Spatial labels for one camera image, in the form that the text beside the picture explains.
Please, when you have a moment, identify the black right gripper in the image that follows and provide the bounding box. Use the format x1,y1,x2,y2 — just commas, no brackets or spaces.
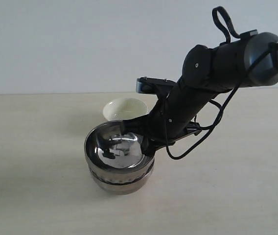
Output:
120,79,218,157

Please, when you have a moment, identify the cream ceramic bowl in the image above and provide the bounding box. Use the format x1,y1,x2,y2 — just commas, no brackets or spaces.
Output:
102,97,149,121

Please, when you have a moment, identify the ribbed steel bowl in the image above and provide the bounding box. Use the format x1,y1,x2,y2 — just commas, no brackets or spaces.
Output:
84,120,155,183

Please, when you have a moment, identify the smooth steel bowl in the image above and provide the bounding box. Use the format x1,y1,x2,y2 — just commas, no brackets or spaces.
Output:
90,168,154,195

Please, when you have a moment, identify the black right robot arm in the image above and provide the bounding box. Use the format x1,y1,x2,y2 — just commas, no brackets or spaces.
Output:
121,32,278,156

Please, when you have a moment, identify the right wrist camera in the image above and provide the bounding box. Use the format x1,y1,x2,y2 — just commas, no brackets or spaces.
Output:
136,77,176,94

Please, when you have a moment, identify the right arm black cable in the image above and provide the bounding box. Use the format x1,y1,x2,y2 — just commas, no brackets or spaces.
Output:
163,6,277,161

